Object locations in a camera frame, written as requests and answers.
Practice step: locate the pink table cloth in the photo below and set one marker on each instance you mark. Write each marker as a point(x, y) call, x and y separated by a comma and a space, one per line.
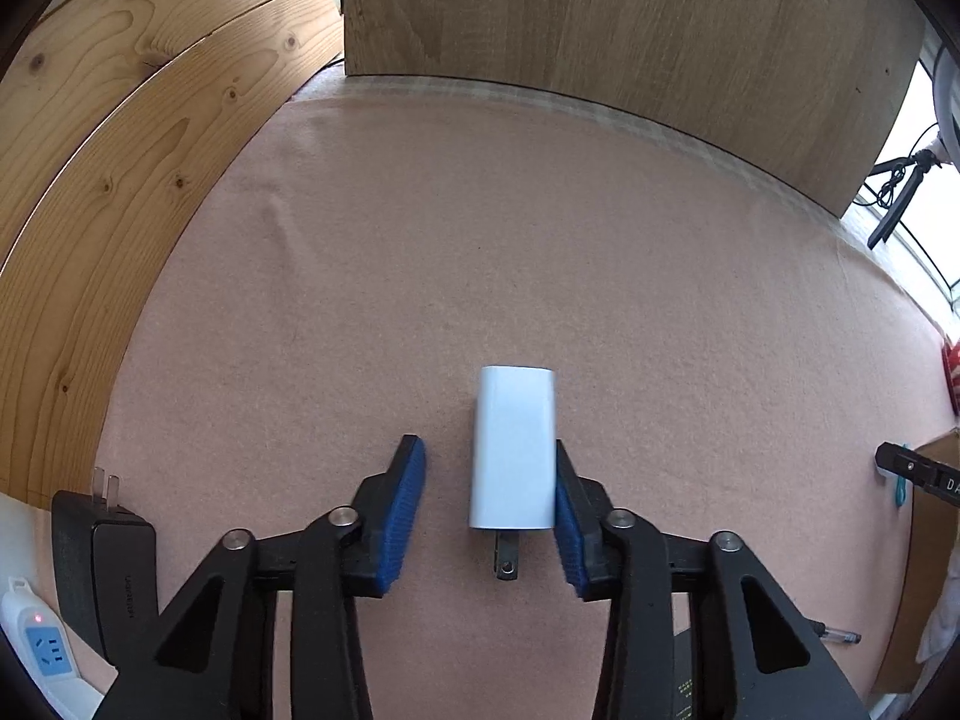
point(725, 358)

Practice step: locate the cardboard box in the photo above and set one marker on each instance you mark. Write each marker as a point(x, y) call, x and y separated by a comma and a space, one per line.
point(933, 532)

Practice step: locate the black gel pen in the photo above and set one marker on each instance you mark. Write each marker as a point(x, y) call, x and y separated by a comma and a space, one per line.
point(834, 635)

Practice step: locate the white power strip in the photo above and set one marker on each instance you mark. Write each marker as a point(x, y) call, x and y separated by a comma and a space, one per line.
point(41, 646)

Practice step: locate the white usb charger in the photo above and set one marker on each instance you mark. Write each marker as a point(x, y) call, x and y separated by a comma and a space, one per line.
point(513, 460)

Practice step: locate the light blue plastic clip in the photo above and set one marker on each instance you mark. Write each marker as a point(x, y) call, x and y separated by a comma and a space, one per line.
point(900, 492)

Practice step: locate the light wooden board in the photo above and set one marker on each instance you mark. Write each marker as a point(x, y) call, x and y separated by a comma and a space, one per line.
point(807, 90)

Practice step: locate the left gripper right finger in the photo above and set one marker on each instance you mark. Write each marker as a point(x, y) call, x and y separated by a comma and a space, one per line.
point(753, 653)

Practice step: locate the right white gloved hand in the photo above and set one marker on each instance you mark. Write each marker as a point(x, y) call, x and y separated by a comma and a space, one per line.
point(942, 626)

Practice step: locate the white ring light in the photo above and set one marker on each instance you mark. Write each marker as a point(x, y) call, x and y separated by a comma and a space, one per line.
point(944, 74)

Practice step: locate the potted spider plant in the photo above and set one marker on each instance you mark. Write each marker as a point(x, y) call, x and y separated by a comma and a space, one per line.
point(951, 363)

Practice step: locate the black tripod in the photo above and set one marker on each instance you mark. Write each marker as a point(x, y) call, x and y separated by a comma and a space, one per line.
point(906, 174)

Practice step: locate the black power adapter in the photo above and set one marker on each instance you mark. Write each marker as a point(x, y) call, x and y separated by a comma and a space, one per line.
point(104, 565)

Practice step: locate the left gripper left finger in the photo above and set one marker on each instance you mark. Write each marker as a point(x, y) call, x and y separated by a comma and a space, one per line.
point(210, 653)

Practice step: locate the black card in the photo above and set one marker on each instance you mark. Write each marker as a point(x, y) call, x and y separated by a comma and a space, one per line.
point(682, 697)

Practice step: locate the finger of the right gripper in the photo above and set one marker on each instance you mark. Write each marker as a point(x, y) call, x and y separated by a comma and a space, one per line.
point(932, 477)

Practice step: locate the pine wood panel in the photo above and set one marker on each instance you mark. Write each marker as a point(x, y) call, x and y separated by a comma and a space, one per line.
point(118, 117)

